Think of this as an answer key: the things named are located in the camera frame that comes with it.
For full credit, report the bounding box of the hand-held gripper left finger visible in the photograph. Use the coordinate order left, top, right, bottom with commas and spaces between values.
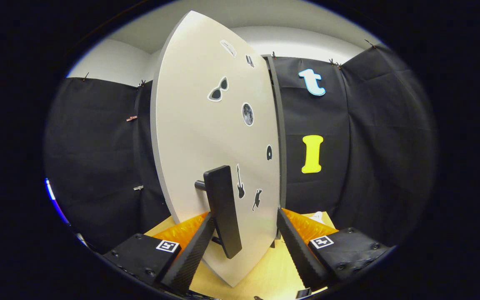
102, 212, 216, 296

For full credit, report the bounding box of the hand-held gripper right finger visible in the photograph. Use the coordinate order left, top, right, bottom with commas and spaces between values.
276, 208, 393, 291

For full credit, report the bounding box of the black door handle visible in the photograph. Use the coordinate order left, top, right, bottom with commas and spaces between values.
194, 165, 243, 259

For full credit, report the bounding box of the beige cabinet door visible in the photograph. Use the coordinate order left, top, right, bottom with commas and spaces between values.
150, 10, 281, 288

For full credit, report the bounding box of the black backdrop cloth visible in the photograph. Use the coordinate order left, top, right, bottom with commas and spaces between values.
43, 42, 438, 255

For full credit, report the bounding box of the computer monitor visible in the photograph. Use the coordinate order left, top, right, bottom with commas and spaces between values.
44, 178, 70, 225

